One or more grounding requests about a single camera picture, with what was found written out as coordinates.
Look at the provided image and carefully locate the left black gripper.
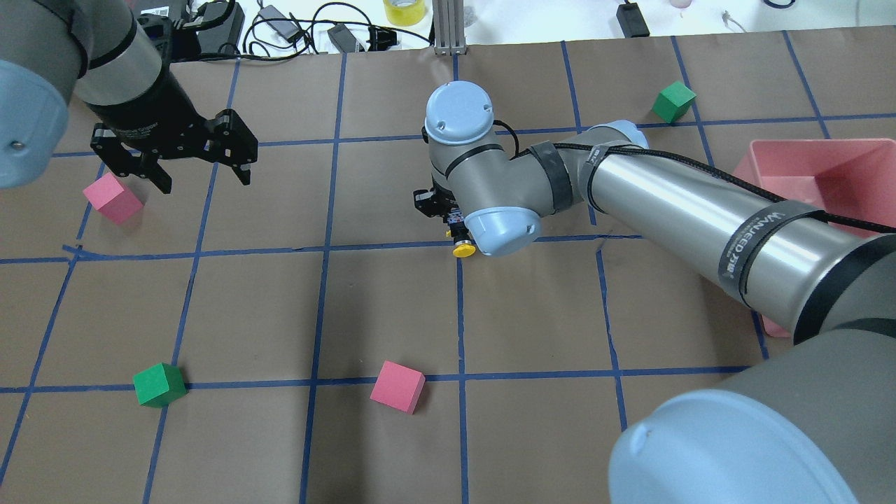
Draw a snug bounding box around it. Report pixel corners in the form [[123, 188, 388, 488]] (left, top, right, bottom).
[[90, 70, 259, 195]]

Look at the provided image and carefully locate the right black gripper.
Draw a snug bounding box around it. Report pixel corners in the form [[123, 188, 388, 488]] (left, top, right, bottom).
[[412, 181, 462, 223]]

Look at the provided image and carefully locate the yellow push button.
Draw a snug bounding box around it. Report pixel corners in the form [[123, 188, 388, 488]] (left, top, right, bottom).
[[446, 208, 477, 259]]

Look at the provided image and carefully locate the green cube near left arm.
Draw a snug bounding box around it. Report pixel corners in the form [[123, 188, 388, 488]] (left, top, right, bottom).
[[132, 363, 188, 408]]

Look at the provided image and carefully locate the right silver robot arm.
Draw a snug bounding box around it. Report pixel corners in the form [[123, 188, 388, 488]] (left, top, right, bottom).
[[414, 80, 895, 503]]

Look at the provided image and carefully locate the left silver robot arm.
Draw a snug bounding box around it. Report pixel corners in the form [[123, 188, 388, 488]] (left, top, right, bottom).
[[1, 1, 258, 194]]

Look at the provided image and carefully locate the pink cube near edge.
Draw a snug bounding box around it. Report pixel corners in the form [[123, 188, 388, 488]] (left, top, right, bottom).
[[81, 173, 144, 225]]

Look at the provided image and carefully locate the yellow tape roll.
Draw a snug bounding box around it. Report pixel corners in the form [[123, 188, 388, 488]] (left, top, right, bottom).
[[383, 0, 426, 27]]

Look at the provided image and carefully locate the pink cube centre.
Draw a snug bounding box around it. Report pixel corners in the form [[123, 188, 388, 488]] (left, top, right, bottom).
[[369, 360, 426, 414]]

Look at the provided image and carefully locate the green cube at corner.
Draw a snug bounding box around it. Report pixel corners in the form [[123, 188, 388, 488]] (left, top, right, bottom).
[[652, 80, 697, 124]]

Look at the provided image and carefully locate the pink plastic bin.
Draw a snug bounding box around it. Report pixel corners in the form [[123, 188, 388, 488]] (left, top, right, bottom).
[[718, 139, 894, 342]]

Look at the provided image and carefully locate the aluminium frame post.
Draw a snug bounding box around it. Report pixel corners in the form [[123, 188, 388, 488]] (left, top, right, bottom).
[[432, 0, 468, 55]]

